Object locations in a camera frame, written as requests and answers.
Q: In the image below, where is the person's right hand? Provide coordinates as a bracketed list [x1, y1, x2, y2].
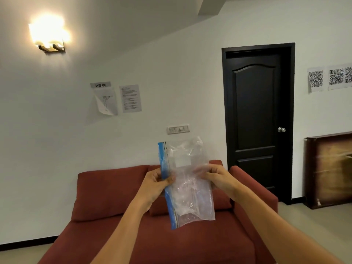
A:
[196, 163, 240, 201]

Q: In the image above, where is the paper sheet with text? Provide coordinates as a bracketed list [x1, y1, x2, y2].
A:
[119, 85, 142, 113]

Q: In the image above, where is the paper sheet with figure drawing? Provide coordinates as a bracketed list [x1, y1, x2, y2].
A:
[93, 87, 119, 116]

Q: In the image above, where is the white wall switch plate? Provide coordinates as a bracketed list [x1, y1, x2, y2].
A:
[167, 124, 190, 135]

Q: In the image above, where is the wide paper with square codes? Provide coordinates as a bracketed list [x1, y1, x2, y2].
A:
[328, 63, 352, 90]

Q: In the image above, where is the small paper with square code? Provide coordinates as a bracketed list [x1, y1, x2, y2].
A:
[307, 67, 324, 93]

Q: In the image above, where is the person's left hand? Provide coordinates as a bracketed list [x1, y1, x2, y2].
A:
[137, 168, 176, 206]

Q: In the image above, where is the clear zip plastic bag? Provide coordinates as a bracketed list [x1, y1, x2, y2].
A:
[157, 136, 216, 230]

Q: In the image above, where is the person's right forearm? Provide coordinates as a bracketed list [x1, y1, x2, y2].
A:
[230, 187, 344, 264]

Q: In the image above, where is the dark wooden door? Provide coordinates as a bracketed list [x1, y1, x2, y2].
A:
[222, 43, 295, 205]

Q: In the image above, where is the person's left forearm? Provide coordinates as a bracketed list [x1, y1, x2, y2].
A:
[91, 194, 150, 264]

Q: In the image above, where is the lit wall lamp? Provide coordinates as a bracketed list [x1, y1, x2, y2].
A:
[29, 15, 70, 54]

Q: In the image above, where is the red sofa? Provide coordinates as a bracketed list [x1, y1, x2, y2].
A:
[38, 159, 279, 264]

